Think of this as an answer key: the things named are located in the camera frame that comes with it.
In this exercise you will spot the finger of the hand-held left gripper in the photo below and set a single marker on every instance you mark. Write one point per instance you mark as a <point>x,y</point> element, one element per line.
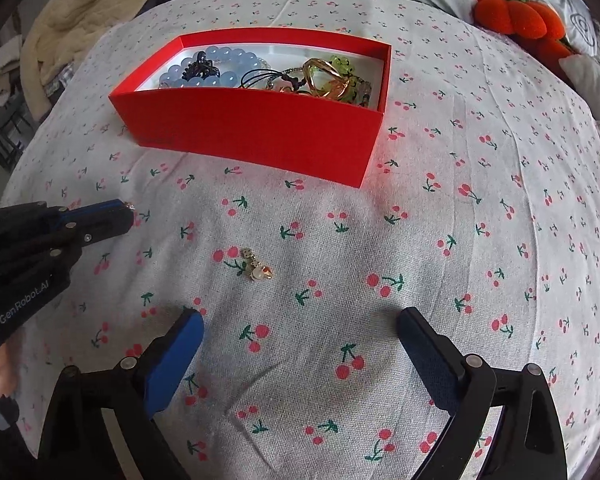
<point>105,230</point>
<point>97,208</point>

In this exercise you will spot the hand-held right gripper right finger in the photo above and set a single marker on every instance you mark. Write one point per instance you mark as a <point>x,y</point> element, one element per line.
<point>425,350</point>

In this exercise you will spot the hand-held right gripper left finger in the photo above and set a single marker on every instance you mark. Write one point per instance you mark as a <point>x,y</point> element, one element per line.
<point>180,350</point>

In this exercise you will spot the red jewelry box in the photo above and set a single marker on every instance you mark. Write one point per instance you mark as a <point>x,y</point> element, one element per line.
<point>255,130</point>

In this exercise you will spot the green frog charm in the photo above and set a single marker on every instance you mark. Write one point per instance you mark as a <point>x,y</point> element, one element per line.
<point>341,64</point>

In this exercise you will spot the person's left hand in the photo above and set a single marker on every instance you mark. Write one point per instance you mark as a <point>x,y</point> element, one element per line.
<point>2,375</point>

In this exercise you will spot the dark metal rack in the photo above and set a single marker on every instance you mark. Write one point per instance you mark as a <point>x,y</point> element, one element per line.
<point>2,130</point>

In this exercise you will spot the cherry print bed sheet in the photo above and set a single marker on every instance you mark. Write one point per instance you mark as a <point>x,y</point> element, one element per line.
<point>330,260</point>

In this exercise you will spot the beige blanket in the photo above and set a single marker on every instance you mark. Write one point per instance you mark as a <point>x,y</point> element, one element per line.
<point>80,20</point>

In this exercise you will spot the white deer print pillow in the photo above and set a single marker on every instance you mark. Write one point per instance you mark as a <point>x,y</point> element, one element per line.
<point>592,80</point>

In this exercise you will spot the orange pumpkin plush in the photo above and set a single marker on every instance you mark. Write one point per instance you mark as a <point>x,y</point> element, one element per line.
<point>520,20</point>

